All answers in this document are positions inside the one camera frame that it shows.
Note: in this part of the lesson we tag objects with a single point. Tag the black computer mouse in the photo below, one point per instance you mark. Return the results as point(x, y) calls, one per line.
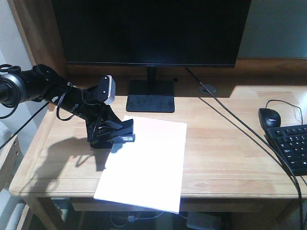
point(269, 118)

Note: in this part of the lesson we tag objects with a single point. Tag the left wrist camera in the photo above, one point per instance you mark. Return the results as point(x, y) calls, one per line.
point(106, 90)

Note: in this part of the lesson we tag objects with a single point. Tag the wooden chair white cushion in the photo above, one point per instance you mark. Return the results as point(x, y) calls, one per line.
point(9, 154)

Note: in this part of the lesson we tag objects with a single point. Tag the white paper stack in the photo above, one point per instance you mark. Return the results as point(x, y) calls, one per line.
point(147, 172)

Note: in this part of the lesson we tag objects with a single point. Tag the black keyboard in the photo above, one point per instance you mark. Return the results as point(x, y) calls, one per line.
point(290, 142)

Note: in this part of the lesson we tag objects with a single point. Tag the black monitor with stand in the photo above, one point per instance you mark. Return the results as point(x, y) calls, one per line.
point(151, 33)

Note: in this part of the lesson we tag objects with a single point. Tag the wooden computer desk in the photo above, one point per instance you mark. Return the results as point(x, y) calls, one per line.
point(226, 169)

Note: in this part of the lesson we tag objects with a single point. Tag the black stapler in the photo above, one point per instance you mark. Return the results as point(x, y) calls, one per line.
point(120, 136)

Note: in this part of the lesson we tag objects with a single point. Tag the white power strip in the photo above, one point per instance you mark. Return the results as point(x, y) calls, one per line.
point(206, 221)

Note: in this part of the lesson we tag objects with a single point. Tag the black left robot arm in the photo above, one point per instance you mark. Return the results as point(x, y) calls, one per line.
point(43, 83)

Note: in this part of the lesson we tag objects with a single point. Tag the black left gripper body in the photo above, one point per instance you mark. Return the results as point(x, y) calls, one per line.
point(95, 110)

